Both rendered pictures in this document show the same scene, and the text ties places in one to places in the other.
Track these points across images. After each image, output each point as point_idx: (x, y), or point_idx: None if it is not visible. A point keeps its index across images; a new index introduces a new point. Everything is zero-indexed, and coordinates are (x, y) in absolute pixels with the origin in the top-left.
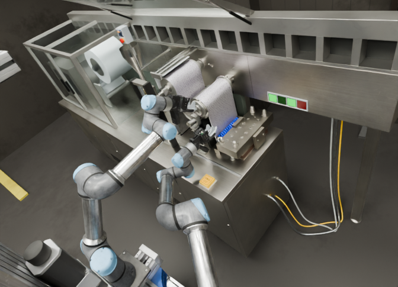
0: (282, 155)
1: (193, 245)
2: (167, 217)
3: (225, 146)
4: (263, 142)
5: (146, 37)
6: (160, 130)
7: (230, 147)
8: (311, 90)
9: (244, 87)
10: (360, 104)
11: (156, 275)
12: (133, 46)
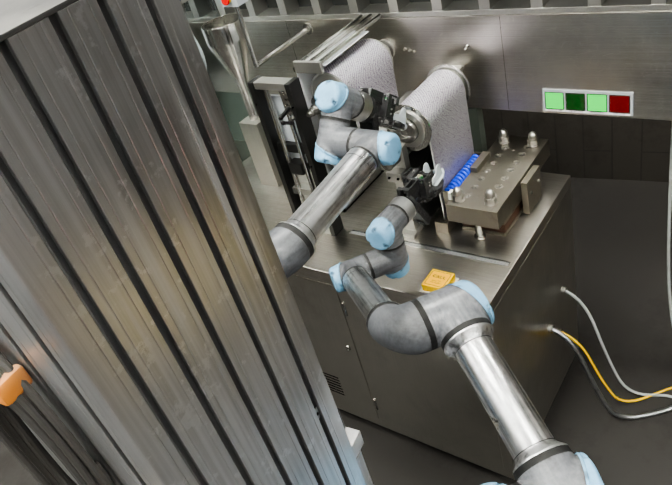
0: (570, 235)
1: (478, 364)
2: (408, 320)
3: (468, 205)
4: (538, 201)
5: (249, 10)
6: (371, 144)
7: (480, 205)
8: (640, 68)
9: (487, 88)
10: None
11: None
12: (228, 24)
